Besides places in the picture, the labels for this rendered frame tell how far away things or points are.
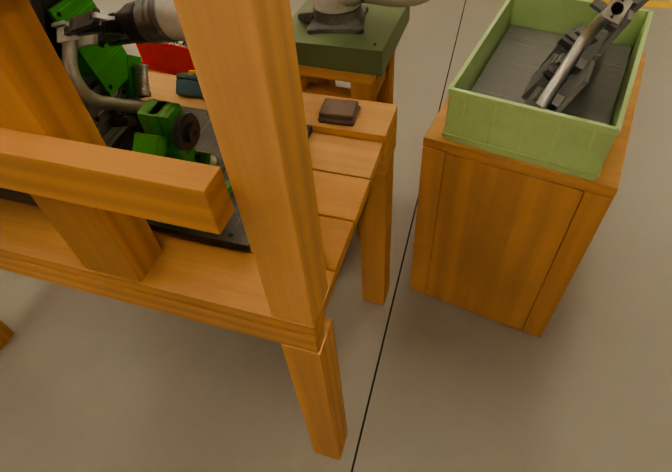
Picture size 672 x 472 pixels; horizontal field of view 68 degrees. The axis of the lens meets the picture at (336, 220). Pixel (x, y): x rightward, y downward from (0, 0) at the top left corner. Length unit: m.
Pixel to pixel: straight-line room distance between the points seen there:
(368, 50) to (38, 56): 0.98
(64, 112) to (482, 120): 0.98
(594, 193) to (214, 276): 0.98
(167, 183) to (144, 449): 1.37
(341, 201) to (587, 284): 1.33
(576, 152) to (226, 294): 0.91
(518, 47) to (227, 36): 1.34
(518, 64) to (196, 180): 1.23
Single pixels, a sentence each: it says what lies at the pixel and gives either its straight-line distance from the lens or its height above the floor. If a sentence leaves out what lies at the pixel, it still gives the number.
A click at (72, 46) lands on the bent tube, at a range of 1.22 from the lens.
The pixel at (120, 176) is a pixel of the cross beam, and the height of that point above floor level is 1.27.
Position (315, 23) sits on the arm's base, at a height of 0.95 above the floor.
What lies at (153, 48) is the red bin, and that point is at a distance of 1.85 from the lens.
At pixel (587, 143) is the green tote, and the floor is 0.90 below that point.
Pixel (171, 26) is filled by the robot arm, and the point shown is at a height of 1.31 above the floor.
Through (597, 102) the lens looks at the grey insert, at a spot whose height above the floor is 0.85.
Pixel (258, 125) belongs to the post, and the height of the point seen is 1.36.
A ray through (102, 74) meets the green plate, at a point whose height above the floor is 1.12.
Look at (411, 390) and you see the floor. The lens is 1.86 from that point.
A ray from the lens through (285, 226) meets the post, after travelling 0.73.
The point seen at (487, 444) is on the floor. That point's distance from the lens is 1.84.
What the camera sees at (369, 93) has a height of 0.78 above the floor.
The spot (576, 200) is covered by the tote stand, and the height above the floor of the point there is 0.71.
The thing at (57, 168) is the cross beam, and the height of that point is 1.26.
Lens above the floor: 1.72
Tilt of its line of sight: 49 degrees down
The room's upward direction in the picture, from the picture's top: 5 degrees counter-clockwise
